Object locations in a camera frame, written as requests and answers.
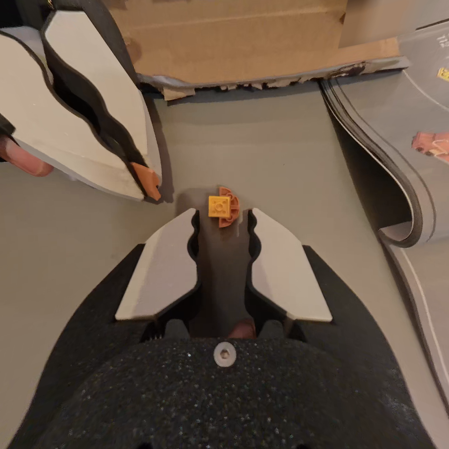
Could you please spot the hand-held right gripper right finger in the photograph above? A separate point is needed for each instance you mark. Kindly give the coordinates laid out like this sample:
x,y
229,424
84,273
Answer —
x,y
287,273

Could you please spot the grey desk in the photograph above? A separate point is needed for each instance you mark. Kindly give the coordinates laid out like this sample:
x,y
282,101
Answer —
x,y
280,154

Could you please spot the brown curved brick piece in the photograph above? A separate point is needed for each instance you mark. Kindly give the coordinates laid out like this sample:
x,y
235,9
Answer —
x,y
219,205

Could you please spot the cardboard box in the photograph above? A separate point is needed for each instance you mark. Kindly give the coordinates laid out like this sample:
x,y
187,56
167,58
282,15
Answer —
x,y
238,42

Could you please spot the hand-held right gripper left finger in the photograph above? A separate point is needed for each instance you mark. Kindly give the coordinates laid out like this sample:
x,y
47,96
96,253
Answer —
x,y
161,273

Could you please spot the person's left hand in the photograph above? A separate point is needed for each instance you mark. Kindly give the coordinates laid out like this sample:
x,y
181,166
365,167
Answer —
x,y
24,160

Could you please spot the grey instruction booklet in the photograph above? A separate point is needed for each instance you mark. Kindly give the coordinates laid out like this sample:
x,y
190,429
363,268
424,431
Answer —
x,y
414,140

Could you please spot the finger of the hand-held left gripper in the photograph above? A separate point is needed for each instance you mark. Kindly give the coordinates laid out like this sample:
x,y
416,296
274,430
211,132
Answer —
x,y
98,70
49,126

